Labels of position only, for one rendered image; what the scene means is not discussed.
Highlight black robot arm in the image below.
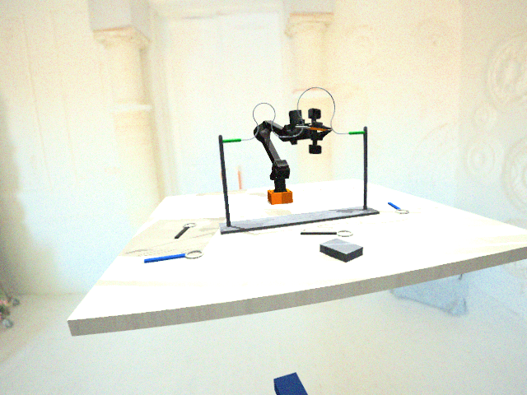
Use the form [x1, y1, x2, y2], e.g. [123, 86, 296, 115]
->
[253, 110, 310, 193]

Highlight grey ring with blue handle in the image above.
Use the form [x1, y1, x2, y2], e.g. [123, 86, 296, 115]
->
[387, 202, 410, 214]
[143, 250, 203, 263]

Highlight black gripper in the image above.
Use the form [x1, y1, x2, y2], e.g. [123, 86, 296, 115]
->
[298, 108, 333, 154]

